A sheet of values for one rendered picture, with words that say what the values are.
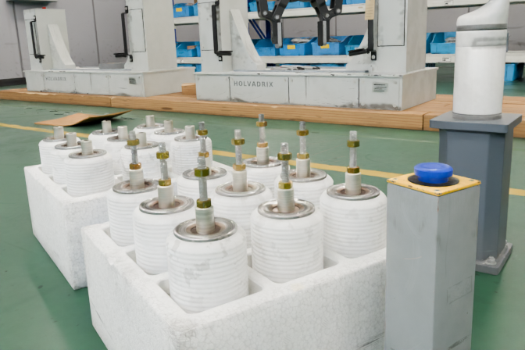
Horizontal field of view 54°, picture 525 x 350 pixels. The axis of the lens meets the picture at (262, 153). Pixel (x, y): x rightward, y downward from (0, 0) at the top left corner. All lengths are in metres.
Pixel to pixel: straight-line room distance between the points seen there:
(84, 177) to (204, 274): 0.54
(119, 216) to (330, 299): 0.34
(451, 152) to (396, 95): 1.68
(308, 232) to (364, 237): 0.10
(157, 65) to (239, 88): 0.93
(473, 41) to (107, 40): 7.43
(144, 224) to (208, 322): 0.18
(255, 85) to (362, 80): 0.72
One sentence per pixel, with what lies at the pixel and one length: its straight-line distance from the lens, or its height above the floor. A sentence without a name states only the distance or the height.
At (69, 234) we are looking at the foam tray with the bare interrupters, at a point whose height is 0.12.
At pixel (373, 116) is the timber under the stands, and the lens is 2.72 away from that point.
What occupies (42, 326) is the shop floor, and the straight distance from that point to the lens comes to 1.01.
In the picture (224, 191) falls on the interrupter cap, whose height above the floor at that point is 0.25.
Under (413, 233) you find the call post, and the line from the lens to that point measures 0.58.
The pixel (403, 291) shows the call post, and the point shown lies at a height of 0.19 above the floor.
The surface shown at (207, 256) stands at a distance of 0.58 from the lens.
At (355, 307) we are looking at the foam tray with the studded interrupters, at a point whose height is 0.13.
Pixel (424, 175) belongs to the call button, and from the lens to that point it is 0.57.
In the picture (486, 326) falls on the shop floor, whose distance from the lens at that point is 0.95.
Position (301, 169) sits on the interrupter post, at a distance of 0.82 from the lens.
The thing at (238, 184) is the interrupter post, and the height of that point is 0.26.
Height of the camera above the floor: 0.47
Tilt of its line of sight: 13 degrees down
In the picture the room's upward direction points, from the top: 2 degrees counter-clockwise
